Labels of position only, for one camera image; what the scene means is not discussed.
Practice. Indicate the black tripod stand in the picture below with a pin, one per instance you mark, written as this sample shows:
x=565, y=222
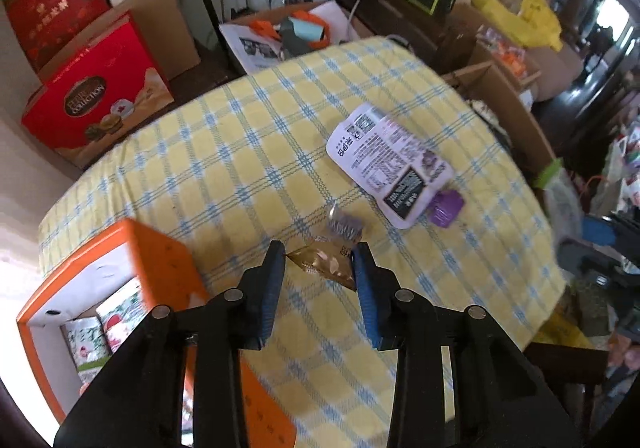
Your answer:
x=205, y=8

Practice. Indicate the red white festive snack packet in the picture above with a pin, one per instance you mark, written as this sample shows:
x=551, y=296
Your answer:
x=122, y=315

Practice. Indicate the dark red gift box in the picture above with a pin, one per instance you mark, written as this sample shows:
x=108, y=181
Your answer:
x=55, y=3

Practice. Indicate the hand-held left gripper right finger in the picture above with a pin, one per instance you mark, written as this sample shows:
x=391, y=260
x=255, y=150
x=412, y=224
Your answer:
x=367, y=293

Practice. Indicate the clear plastic bag pile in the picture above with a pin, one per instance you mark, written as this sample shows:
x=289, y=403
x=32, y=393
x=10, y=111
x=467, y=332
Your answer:
x=620, y=168

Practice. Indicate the pile of orange snack packets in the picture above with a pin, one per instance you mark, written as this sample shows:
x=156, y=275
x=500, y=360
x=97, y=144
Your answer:
x=505, y=53

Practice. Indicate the red gift box with cookies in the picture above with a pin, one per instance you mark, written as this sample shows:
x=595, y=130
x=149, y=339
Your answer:
x=95, y=98

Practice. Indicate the clear window snack bar packet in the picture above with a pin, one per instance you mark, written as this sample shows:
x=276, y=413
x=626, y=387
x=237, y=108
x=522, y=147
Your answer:
x=347, y=225

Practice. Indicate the printed white paper sheet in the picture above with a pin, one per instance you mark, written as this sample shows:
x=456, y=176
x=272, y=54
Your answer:
x=250, y=48

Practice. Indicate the gold snack packet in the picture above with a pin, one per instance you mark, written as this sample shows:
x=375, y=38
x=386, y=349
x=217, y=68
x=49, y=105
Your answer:
x=325, y=265

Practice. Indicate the orange plastic tool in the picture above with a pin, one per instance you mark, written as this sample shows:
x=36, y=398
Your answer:
x=265, y=28

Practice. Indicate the dark wooden bed frame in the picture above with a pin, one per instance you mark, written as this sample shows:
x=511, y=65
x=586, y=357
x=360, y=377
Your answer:
x=400, y=28

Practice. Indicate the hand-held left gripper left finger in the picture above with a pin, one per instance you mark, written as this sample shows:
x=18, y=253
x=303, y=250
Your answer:
x=267, y=293

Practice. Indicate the cardboard box of snacks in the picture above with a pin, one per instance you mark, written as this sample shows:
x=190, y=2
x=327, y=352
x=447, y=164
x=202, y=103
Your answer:
x=470, y=18

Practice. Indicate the tall open cardboard box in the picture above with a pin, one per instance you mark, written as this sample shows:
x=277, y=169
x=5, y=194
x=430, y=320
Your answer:
x=515, y=108

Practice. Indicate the yellow plastic bag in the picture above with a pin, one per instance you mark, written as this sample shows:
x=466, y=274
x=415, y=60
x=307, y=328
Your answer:
x=495, y=10
x=542, y=20

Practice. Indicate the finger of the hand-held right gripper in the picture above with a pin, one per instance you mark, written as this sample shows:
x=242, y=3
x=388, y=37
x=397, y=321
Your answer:
x=590, y=258
x=600, y=230

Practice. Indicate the plain white paper sheet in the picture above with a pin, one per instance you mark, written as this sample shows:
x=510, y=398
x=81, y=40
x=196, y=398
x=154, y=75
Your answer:
x=340, y=18

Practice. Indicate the orange cardboard box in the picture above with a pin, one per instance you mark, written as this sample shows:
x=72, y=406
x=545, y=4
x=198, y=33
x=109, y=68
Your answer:
x=160, y=253

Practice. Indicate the large brown cardboard box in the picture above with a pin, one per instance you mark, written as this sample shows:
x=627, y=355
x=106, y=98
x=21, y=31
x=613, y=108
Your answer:
x=170, y=28

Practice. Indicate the green white plastic bag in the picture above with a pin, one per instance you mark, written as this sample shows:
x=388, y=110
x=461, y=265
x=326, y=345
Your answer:
x=560, y=198

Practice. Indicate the white green snack packet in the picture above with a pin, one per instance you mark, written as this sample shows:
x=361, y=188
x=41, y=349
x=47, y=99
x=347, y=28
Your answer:
x=87, y=350

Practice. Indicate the yellow checked tablecloth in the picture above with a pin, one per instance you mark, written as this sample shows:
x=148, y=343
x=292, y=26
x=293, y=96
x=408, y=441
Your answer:
x=250, y=153

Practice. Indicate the shallow cardboard box with papers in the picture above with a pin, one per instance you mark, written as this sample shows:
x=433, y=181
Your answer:
x=240, y=18

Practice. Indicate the white purple spout pouch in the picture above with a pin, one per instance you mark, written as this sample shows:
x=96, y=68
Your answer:
x=390, y=163

